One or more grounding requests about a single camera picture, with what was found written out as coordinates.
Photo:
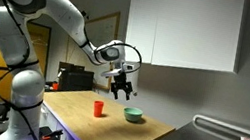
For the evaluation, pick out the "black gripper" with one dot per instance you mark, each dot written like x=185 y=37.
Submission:
x=122 y=82

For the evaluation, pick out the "red plastic cup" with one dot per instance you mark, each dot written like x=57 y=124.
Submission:
x=98 y=109

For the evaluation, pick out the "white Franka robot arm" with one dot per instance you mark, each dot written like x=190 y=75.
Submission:
x=25 y=93

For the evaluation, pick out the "light green bowl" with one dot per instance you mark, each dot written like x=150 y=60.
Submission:
x=132 y=115

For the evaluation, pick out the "wood framed whiteboard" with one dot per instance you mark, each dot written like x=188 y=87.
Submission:
x=104 y=31

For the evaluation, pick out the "small orange object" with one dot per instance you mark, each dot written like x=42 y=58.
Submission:
x=55 y=86

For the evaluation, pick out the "black device with orange button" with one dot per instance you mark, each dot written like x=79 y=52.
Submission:
x=51 y=137

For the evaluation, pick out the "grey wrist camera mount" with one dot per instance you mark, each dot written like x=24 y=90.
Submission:
x=118 y=70

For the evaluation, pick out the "white wall cabinet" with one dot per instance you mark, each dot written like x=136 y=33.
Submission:
x=192 y=30

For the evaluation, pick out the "grey metal rail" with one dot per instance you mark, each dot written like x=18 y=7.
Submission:
x=224 y=127

